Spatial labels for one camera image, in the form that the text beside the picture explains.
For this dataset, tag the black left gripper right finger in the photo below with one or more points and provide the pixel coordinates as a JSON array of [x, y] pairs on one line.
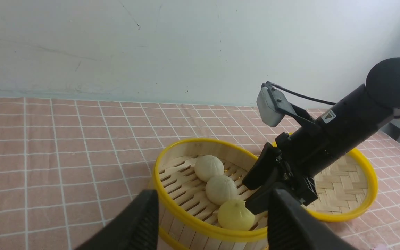
[[291, 227]]

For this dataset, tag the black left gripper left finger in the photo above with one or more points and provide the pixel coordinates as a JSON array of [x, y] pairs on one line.
[[135, 228]]

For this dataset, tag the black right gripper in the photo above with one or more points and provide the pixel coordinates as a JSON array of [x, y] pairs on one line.
[[302, 155]]

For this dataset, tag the white steamed bun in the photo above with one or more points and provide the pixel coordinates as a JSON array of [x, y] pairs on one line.
[[220, 189], [208, 166]]

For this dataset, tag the yellow steamed bun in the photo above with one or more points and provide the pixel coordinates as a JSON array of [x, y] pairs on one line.
[[234, 215]]

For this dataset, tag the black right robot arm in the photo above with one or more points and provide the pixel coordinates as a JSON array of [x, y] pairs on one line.
[[361, 113]]

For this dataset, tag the yellow-rimmed bamboo steamer basket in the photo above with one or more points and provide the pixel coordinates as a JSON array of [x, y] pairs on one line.
[[188, 220]]

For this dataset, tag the yellow-rimmed woven steamer lid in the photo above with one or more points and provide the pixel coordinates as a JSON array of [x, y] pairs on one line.
[[346, 189]]

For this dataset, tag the pink checkered tablecloth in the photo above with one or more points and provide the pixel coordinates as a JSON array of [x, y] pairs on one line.
[[68, 167]]

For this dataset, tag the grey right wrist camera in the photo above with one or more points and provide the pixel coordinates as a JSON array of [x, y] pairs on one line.
[[272, 105]]

